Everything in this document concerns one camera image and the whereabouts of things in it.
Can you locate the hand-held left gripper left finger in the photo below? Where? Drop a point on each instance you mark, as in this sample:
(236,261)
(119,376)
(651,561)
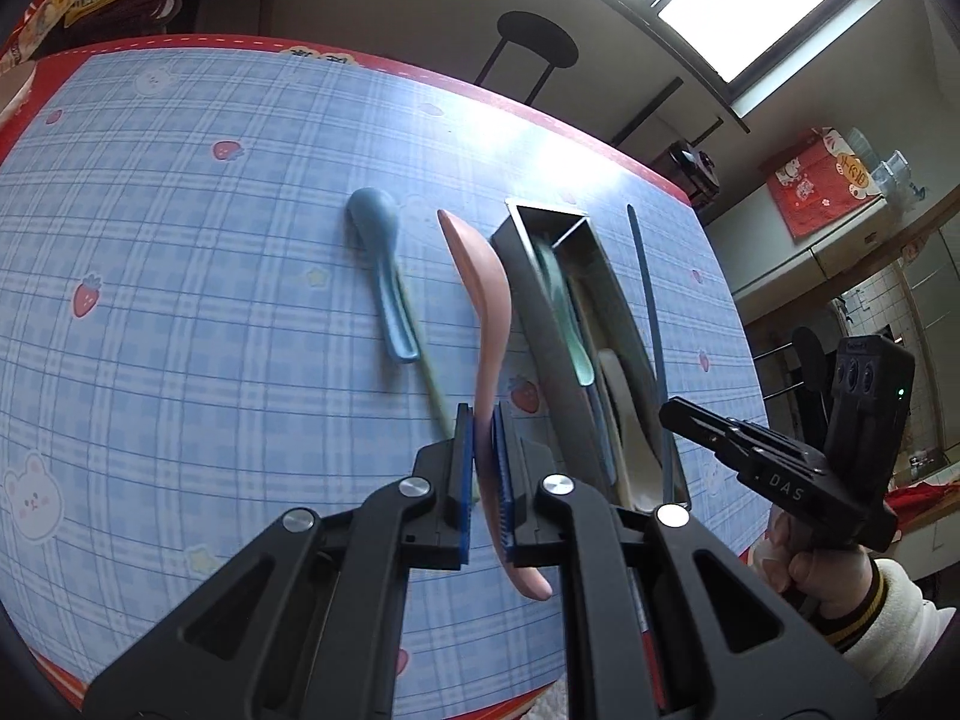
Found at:
(465,465)

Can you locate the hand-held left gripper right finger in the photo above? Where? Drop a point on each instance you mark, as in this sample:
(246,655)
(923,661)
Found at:
(501,480)

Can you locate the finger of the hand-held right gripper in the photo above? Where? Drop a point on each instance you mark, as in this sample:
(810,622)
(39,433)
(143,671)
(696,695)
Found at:
(705,431)

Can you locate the green chopstick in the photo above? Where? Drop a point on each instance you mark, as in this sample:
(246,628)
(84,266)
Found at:
(433,390)

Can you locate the white spoon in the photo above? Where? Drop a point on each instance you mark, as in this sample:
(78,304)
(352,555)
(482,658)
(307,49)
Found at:
(622,397)

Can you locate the blue chopstick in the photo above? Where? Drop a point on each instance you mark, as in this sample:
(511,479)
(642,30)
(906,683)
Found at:
(645,277)

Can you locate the green spoon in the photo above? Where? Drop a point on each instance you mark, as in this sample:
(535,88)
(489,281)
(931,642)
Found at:
(570,330)

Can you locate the pink spoon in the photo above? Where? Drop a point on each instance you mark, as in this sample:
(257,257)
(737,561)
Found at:
(484,285)

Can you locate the metal rectangular utensil container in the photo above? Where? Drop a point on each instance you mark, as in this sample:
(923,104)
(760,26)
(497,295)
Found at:
(525,292)

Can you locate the blue spoon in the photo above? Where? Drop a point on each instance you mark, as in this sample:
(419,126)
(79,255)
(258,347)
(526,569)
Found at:
(373,217)

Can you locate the person's right forearm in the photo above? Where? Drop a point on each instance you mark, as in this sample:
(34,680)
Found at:
(900,630)

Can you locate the person's right hand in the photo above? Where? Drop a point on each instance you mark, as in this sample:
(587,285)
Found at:
(814,574)

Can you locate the red cat print cloth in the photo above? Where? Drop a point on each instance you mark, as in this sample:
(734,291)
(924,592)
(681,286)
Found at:
(814,187)

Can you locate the clear plastic cups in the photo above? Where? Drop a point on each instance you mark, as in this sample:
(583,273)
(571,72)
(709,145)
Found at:
(892,172)

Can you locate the black appliance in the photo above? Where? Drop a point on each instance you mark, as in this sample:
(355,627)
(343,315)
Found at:
(690,172)

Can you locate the black round stool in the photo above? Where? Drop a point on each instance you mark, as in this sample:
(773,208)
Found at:
(536,34)

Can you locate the window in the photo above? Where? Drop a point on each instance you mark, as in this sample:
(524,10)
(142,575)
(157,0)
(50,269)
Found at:
(750,0)

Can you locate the dark red cloth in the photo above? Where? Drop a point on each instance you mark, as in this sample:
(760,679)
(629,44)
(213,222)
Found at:
(142,11)

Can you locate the white plate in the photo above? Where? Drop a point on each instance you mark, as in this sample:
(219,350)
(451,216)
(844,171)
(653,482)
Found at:
(15,94)

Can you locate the yellow white snack bag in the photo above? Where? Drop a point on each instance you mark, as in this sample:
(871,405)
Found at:
(52,11)

